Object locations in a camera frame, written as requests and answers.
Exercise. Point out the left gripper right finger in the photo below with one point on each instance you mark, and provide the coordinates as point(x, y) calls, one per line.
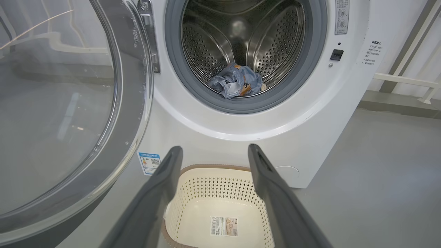
point(282, 213)

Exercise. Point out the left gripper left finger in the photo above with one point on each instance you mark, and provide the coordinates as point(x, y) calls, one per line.
point(151, 206)

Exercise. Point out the black-rimmed glass washer door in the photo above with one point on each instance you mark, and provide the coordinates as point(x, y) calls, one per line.
point(69, 120)

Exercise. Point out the blue garment with orange print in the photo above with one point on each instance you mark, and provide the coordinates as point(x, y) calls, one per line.
point(234, 81)

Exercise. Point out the cream basket with brown rim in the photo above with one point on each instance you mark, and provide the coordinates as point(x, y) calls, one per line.
point(206, 213)

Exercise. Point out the barcode sticker inside basket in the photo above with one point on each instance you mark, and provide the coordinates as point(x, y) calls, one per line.
point(224, 226)

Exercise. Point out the white front-load washing machine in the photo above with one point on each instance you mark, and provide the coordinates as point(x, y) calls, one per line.
point(310, 113)

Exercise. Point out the grey rubber door gasket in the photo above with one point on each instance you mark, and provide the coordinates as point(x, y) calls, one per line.
point(315, 51)

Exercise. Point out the chrome washer door hinge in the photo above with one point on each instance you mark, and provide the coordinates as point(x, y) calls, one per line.
point(151, 41)

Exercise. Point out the black door latch socket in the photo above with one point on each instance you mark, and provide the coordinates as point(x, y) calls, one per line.
point(336, 54)

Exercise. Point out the round filter cover on washer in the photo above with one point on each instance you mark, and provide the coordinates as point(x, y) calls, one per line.
point(289, 174)

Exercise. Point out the blue energy label sticker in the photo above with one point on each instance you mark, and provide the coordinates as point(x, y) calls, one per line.
point(149, 163)

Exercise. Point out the perforated steel washer drum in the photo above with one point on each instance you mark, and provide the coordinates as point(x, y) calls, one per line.
point(275, 41)

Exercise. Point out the white metal railing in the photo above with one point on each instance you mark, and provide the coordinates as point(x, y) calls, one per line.
point(396, 79)

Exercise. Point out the printed warning label on washer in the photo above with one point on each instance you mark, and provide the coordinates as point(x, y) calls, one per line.
point(372, 51)

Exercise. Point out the grey icon sticker on washer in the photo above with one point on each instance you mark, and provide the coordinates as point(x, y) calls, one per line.
point(341, 17)

